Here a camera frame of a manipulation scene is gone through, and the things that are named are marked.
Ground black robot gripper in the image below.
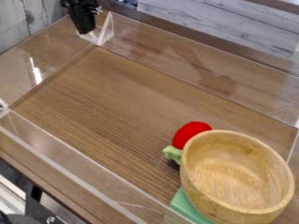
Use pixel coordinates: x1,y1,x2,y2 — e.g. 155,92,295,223
60,0,103,34

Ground red plush strawberry toy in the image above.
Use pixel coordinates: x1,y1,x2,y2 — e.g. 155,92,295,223
163,121,212,165

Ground wooden bowl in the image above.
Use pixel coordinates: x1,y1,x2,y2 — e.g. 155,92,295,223
180,129,295,224

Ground green foam block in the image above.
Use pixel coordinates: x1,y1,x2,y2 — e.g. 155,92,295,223
169,187,213,224

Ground clear acrylic corner bracket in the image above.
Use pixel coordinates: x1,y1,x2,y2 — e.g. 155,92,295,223
76,12,115,46

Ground clear acrylic front wall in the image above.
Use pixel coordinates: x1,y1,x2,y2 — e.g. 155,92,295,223
0,109,192,224

